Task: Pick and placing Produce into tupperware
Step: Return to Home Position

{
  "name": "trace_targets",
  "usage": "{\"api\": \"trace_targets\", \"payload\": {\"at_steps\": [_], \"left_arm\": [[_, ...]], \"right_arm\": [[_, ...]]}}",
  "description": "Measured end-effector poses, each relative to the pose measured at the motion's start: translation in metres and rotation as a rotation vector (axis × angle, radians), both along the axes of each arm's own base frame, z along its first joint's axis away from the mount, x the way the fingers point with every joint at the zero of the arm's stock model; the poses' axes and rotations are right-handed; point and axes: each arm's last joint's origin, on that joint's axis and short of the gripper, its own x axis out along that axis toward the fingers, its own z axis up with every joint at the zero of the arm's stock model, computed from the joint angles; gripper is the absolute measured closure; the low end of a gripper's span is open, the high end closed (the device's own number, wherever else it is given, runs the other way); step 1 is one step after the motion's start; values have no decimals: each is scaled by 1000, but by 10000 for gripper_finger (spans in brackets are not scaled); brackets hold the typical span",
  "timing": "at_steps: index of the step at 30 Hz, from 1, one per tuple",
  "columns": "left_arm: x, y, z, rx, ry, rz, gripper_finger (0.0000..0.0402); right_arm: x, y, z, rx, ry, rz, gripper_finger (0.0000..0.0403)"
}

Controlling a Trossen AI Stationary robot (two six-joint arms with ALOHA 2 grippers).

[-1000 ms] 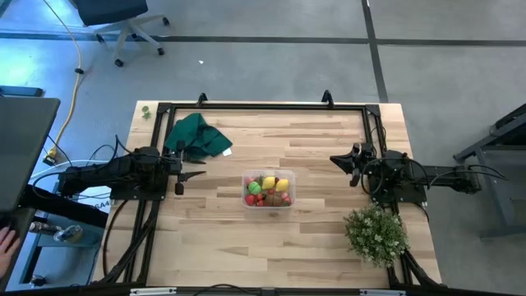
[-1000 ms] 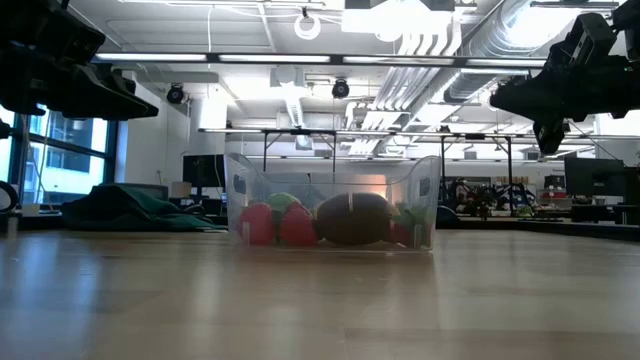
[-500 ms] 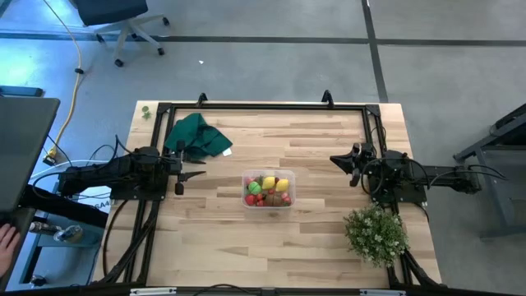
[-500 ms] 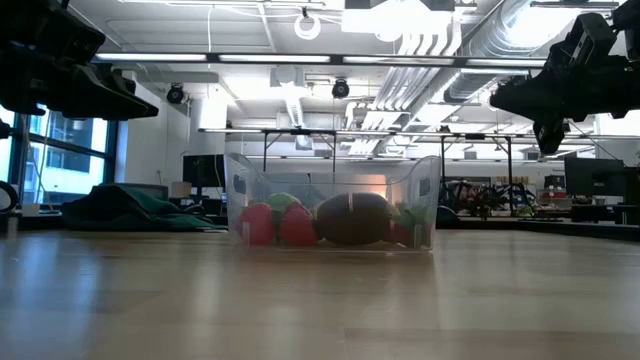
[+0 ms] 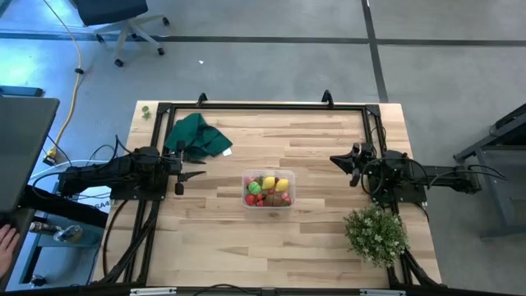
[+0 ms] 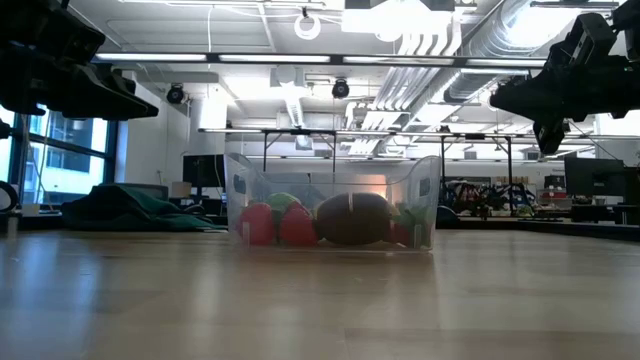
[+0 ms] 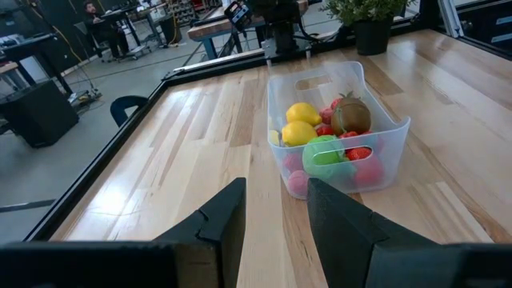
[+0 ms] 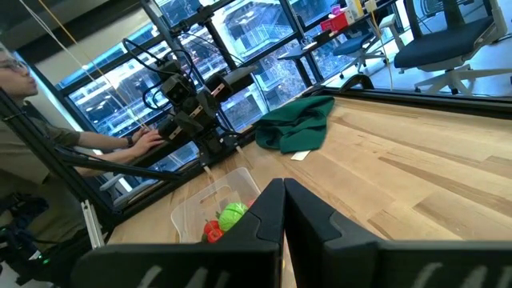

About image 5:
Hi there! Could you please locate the dark metal side table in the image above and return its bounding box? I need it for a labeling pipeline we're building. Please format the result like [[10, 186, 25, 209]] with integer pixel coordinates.
[[453, 102, 526, 242]]

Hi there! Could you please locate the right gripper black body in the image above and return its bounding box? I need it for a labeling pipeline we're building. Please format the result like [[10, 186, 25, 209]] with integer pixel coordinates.
[[348, 142, 376, 188]]

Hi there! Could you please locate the black office chair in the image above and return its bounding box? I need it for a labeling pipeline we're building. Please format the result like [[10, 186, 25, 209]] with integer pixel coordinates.
[[72, 0, 171, 68]]

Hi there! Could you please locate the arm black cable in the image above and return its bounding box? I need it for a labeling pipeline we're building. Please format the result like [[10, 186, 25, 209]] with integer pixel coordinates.
[[360, 157, 431, 197], [85, 134, 136, 165]]

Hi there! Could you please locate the potted green plant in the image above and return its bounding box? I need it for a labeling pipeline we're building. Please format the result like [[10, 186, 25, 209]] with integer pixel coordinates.
[[343, 202, 410, 269]]

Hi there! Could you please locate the dark green cloth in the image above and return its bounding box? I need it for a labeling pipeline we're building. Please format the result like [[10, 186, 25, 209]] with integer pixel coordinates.
[[163, 112, 234, 161]]

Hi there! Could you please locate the white cable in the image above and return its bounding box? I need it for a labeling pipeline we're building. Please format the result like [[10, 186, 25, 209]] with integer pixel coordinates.
[[28, 159, 113, 182]]

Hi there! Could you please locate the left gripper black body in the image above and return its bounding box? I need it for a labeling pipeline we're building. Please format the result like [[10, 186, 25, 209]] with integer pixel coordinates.
[[171, 140, 187, 197]]

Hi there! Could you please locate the person's hand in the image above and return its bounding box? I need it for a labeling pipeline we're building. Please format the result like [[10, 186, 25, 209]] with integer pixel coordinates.
[[0, 224, 21, 280]]

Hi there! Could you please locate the black aluminium table frame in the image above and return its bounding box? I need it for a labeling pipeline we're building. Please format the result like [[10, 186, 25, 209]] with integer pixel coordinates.
[[92, 89, 443, 289]]

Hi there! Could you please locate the dark grey desk top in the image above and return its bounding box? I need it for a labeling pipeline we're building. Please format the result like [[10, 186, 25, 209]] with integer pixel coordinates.
[[0, 96, 62, 213]]

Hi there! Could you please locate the white printed sheet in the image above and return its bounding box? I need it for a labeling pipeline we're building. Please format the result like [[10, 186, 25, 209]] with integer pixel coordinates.
[[76, 186, 114, 214]]

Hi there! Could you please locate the yellow power cable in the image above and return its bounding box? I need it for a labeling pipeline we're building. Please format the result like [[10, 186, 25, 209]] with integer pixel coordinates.
[[42, 0, 83, 160]]

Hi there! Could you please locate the clear plastic water bottle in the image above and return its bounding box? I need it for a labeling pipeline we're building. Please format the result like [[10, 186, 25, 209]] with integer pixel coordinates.
[[53, 224, 83, 243]]

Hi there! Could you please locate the brown plastic kiwi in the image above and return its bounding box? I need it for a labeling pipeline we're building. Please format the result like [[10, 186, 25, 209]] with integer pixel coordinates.
[[264, 192, 285, 208]]

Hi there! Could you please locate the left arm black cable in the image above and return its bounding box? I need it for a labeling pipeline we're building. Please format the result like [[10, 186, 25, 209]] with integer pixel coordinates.
[[85, 134, 136, 165]]

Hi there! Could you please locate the black floor cable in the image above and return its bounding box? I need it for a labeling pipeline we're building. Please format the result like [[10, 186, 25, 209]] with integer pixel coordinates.
[[101, 200, 127, 279]]

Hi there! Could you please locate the dark flat bar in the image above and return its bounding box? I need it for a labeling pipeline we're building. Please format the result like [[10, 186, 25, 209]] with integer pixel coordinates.
[[0, 85, 44, 98]]

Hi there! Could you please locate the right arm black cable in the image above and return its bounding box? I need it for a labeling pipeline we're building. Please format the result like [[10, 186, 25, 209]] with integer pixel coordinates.
[[360, 157, 431, 197]]

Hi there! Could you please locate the clear plastic tupperware container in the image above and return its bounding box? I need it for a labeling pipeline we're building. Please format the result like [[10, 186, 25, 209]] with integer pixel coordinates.
[[240, 169, 297, 210]]

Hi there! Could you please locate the silver metal bracket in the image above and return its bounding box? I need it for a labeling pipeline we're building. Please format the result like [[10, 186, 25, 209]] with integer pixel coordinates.
[[130, 287, 178, 296], [360, 289, 406, 296]]

